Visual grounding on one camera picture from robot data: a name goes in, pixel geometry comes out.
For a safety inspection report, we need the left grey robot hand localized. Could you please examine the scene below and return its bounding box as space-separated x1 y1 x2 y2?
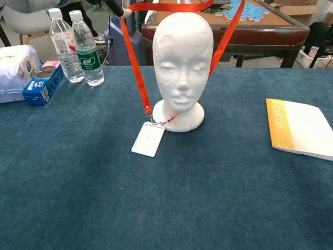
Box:
103 0 131 18

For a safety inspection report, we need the orange lanyard strap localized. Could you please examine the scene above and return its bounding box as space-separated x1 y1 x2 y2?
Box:
120 0 246 125

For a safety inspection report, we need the white ID badge holder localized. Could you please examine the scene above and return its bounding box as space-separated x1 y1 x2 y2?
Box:
131 121 165 158

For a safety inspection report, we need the white foam mannequin head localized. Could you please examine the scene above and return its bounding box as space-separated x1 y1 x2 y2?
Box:
152 11 215 133

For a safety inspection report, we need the blue grey machine base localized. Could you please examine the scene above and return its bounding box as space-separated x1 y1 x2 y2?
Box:
104 0 143 66

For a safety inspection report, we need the seated person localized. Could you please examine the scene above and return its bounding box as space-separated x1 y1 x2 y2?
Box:
22 0 105 42

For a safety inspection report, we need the white cloth bundle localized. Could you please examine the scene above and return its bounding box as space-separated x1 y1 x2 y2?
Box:
144 10 160 26

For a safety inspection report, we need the water bottle green label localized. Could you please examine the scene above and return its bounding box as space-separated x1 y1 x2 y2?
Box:
69 10 105 87

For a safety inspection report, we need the water bottle red label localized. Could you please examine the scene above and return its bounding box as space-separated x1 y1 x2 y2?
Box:
48 8 85 83

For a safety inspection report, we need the small pink box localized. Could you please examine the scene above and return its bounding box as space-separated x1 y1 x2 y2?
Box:
41 60 61 70

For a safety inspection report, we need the white chair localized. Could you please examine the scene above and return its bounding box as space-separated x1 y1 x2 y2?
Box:
0 0 53 46

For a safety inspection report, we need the black round disc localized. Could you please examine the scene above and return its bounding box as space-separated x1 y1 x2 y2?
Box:
199 0 232 14

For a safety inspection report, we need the blue cookie box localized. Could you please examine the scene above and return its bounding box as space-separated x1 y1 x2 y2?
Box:
22 64 65 106

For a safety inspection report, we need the white plastic tissue pack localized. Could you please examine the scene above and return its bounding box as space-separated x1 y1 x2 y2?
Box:
0 44 44 104

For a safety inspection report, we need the brown mahjong table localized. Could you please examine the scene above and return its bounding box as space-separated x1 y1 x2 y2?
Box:
142 0 311 68

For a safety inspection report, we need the pile of blue mahjong tiles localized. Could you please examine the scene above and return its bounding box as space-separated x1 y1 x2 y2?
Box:
215 0 270 23

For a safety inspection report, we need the brown cardboard box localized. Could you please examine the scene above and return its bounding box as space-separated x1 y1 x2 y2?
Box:
269 0 319 27

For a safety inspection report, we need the black chair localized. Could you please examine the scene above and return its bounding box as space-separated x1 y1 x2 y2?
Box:
303 22 333 69

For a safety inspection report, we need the blue velvet tablecloth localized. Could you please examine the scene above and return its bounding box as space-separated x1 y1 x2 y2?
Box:
0 65 333 250

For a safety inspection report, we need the white storage basket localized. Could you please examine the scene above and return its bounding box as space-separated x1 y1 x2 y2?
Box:
296 46 333 70

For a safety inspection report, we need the yellow and white book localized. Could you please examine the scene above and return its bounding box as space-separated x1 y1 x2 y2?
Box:
265 98 333 161

